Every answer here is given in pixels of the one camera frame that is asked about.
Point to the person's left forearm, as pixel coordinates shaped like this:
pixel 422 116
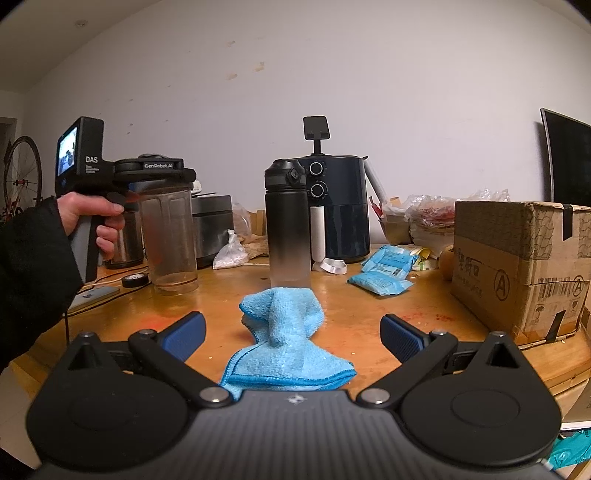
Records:
pixel 27 286

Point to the brown paper bag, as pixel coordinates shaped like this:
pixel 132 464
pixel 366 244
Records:
pixel 392 226

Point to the black gradient water bottle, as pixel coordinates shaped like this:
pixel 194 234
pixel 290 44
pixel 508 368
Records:
pixel 287 230

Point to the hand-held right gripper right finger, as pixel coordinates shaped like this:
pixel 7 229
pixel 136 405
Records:
pixel 404 337

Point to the blue microfiber cloth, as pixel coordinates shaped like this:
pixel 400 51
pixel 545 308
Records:
pixel 286 341

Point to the black phone stand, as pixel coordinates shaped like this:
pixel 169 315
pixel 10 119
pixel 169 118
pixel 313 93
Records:
pixel 316 127

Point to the black copper electric kettle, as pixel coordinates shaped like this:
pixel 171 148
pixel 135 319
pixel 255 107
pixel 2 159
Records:
pixel 124 244

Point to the cardboard box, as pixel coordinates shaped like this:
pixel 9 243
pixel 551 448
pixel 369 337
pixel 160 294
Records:
pixel 517 263

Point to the person's left hand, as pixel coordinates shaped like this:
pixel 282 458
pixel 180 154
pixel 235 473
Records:
pixel 85 205

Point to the black television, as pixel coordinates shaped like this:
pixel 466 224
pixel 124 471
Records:
pixel 570 161

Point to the bicycle wheel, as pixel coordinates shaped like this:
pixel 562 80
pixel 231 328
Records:
pixel 23 175

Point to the white power strip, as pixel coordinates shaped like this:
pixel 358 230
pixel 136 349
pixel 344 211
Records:
pixel 94 297

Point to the tissue pack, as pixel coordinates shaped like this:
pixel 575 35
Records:
pixel 197 187

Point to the clear plastic food bag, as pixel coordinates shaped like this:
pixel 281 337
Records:
pixel 438 212

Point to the white plastic bag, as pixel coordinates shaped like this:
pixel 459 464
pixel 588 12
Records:
pixel 229 256

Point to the silver rice cooker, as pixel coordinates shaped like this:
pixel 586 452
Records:
pixel 212 230

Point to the dark blue air fryer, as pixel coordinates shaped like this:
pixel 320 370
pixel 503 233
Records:
pixel 344 217

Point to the clear shaker bottle grey lid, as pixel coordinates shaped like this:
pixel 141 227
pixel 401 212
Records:
pixel 171 240

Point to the crumpled brown paper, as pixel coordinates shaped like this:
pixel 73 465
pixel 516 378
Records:
pixel 256 247

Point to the yellow packet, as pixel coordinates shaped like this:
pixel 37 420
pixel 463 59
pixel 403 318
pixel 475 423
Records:
pixel 427 258

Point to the wooden chair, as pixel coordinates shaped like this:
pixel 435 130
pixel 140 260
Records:
pixel 257 224

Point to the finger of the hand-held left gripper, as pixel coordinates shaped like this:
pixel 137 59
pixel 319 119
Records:
pixel 184 177

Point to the black tape roll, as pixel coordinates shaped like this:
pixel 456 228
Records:
pixel 135 279

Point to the grey tube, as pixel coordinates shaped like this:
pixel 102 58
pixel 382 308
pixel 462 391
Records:
pixel 374 177

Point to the teal plastic bag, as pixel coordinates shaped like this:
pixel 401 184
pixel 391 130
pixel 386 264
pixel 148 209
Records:
pixel 570 450

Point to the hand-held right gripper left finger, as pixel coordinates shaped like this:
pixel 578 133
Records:
pixel 184 334

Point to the blue packet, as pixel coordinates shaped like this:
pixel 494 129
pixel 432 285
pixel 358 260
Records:
pixel 390 258
pixel 381 282

